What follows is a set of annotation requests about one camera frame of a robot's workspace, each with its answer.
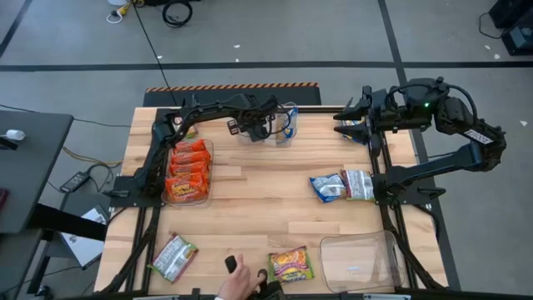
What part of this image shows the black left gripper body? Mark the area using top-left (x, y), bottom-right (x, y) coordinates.
top-left (227, 94), bottom-right (281, 137)

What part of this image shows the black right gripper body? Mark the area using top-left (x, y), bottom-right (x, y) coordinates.
top-left (361, 85), bottom-right (392, 158)

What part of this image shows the blue Maruchan ramen pack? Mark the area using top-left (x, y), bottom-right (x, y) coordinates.
top-left (341, 119), bottom-right (370, 146)
top-left (308, 172), bottom-right (349, 204)
top-left (275, 106), bottom-right (299, 146)

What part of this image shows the green red Maruchan ramen pack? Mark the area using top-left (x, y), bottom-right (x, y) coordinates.
top-left (267, 245), bottom-right (316, 285)
top-left (147, 232), bottom-right (200, 284)
top-left (340, 168), bottom-right (376, 203)
top-left (173, 115), bottom-right (200, 141)

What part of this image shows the orange Saucy Noods pack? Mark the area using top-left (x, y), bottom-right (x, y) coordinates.
top-left (174, 139), bottom-right (208, 154)
top-left (165, 172), bottom-right (210, 204)
top-left (171, 149), bottom-right (212, 165)
top-left (168, 161), bottom-right (210, 177)

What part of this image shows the black hazard-striped floor mat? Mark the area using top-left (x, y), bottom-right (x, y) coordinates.
top-left (143, 82), bottom-right (322, 108)

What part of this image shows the person's hand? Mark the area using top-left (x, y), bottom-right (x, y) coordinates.
top-left (216, 253), bottom-right (267, 300)

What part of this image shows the black equipment case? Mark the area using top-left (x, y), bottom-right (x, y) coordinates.
top-left (501, 22), bottom-right (533, 58)
top-left (487, 0), bottom-right (533, 29)

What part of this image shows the yellow white power plug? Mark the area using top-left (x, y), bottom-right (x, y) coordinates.
top-left (106, 0), bottom-right (145, 25)

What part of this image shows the black desk base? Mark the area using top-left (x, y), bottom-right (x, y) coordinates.
top-left (25, 202), bottom-right (109, 298)

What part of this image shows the black desk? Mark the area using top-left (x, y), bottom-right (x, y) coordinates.
top-left (0, 110), bottom-right (75, 234)

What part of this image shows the black object on desk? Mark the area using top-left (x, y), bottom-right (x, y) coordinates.
top-left (0, 136), bottom-right (20, 152)

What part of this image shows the black metal rig frame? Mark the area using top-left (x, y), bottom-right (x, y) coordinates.
top-left (98, 106), bottom-right (449, 300)

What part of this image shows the coiled black cable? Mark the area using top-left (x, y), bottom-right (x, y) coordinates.
top-left (161, 0), bottom-right (194, 29)

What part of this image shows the long black floor cable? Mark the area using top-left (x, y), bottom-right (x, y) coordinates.
top-left (131, 0), bottom-right (179, 106)

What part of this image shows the yellow floor cable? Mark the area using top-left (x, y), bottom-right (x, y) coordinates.
top-left (62, 146), bottom-right (122, 168)

